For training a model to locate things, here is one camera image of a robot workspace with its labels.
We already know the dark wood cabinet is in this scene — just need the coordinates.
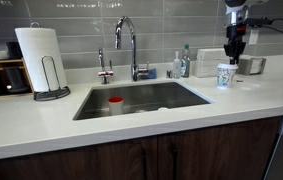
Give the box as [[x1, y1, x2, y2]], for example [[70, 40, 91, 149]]
[[0, 115, 283, 180]]

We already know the grey metal napkin holder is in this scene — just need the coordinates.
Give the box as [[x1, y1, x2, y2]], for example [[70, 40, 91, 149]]
[[233, 55, 268, 76]]

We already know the white paper towel roll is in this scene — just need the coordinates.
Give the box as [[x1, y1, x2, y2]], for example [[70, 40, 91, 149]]
[[14, 27, 68, 93]]

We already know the blue sponge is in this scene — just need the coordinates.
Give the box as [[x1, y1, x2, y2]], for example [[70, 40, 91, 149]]
[[140, 68, 158, 80]]

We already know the small chrome water tap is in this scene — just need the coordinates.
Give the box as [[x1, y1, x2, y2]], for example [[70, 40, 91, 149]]
[[97, 47, 115, 85]]

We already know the white folded paper towel stack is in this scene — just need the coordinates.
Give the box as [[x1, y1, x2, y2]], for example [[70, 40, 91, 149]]
[[193, 47, 236, 79]]

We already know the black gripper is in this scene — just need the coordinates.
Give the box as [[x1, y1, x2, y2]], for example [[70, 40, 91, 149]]
[[223, 23, 248, 66]]

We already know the stainless steel sink basin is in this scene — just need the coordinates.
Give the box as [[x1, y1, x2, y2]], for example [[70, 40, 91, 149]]
[[72, 79, 214, 121]]

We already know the white cup with red inside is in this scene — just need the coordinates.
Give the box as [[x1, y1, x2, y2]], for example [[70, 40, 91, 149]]
[[107, 96, 125, 116]]

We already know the white napkin stack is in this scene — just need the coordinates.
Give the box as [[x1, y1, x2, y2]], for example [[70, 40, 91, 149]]
[[239, 54, 265, 75]]

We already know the dark wire paper towel holder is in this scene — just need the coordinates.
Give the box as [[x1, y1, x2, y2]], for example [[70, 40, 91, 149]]
[[29, 21, 72, 102]]

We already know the printed paper cup with lid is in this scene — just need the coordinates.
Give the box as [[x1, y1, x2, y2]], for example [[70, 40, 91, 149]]
[[216, 62, 239, 89]]

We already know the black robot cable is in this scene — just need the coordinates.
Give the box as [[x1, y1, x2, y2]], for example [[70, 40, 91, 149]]
[[264, 18, 283, 36]]

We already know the white wall outlet plate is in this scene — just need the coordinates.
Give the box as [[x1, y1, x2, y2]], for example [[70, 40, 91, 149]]
[[248, 29, 260, 46]]

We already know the clear soap pump dispenser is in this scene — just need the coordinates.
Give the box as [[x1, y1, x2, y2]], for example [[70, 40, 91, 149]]
[[172, 50, 183, 80]]

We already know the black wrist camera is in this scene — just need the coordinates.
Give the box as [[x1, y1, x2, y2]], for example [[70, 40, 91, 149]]
[[245, 17, 275, 28]]

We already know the clear bottle with green cap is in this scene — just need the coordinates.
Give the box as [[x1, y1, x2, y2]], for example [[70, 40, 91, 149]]
[[180, 43, 192, 79]]

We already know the tall chrome gooseneck faucet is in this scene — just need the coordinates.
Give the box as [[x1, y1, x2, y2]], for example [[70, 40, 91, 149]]
[[114, 15, 150, 83]]

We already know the black coffee appliance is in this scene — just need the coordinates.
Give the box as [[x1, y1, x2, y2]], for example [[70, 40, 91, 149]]
[[3, 41, 32, 95]]

